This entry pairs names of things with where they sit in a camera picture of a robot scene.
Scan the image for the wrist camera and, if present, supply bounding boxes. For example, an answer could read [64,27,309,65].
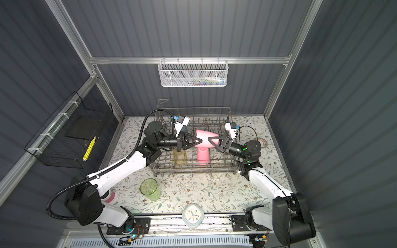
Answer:
[173,115,190,137]
[225,123,239,141]

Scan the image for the black pad in basket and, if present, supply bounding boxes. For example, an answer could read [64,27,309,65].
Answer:
[65,116,100,141]

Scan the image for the white square clock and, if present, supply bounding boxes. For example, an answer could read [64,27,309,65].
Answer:
[182,203,205,228]

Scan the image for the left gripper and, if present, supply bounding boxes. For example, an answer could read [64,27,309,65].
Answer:
[155,132,202,154]

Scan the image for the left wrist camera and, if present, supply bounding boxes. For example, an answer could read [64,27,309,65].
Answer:
[173,115,190,137]

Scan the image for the pink cup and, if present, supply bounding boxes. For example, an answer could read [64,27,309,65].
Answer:
[197,147,210,164]
[195,130,219,148]

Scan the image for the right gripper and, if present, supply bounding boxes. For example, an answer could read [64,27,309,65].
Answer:
[209,140,248,162]

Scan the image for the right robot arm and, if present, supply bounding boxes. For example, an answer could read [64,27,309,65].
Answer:
[207,136,316,246]

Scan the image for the black wire wall basket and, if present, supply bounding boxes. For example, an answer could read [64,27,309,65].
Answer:
[24,93,113,169]

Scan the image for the grey wire dish rack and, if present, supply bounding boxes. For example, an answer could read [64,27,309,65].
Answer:
[149,99,238,176]

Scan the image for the yellow transparent cup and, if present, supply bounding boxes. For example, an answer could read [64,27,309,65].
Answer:
[173,150,188,165]

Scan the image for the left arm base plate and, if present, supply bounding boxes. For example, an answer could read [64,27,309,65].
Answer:
[106,218,152,236]

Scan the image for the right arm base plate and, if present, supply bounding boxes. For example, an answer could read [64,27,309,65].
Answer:
[228,215,251,232]

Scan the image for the green transparent cup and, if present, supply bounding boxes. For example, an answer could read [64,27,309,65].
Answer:
[140,178,161,201]

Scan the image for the yellow marker in black basket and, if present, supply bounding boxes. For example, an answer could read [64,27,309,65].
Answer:
[83,136,97,161]

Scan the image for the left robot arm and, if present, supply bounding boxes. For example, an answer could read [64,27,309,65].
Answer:
[45,115,203,230]

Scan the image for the markers in white basket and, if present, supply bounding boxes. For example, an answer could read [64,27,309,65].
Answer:
[184,76,226,86]

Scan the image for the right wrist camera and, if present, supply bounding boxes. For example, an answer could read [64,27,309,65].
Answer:
[225,123,239,141]

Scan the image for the white mesh wall basket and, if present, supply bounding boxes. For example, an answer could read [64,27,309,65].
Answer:
[158,60,229,87]

